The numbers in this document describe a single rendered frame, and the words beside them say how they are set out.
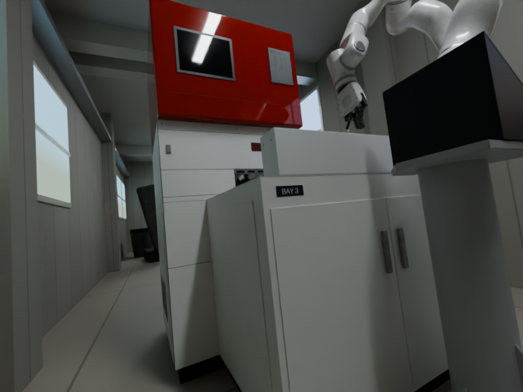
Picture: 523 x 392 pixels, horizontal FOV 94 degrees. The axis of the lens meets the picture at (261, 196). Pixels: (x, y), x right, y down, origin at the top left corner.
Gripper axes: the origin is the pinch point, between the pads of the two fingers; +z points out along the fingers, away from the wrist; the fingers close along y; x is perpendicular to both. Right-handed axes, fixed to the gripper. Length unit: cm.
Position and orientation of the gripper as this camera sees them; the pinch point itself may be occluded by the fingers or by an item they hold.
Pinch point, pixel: (359, 123)
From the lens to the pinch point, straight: 102.3
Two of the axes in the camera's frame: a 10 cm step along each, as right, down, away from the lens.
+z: 2.0, 9.5, -2.6
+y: 4.0, -3.2, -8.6
